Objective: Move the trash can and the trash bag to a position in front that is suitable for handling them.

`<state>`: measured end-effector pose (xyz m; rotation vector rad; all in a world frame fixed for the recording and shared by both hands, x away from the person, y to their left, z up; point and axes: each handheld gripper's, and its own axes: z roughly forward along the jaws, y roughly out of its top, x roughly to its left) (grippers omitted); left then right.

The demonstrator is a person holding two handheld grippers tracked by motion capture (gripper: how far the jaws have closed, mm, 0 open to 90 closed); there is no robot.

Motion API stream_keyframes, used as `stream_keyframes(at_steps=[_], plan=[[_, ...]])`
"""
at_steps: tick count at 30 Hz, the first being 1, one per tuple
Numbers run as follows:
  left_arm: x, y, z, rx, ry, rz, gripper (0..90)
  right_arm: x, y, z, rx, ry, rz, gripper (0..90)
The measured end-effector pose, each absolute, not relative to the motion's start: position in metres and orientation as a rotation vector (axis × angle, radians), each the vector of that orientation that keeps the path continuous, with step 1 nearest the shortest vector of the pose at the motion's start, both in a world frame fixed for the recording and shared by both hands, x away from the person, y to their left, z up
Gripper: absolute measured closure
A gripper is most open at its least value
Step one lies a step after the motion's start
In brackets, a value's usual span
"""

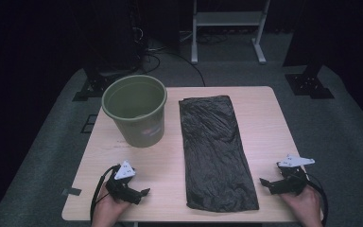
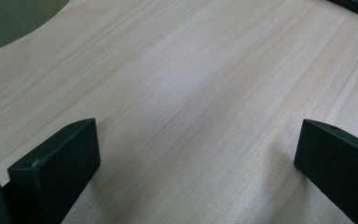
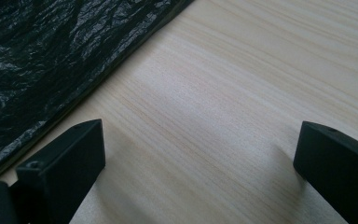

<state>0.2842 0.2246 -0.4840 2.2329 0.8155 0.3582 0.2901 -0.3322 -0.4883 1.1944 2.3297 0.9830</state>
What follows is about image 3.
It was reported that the black plastic garbage bag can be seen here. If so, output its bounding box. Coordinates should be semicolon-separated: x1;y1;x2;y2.
0;0;197;182

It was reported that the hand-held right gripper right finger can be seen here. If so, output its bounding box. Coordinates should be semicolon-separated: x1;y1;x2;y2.
293;120;358;224

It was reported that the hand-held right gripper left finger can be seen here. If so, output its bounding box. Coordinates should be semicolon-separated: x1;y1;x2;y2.
10;119;106;224

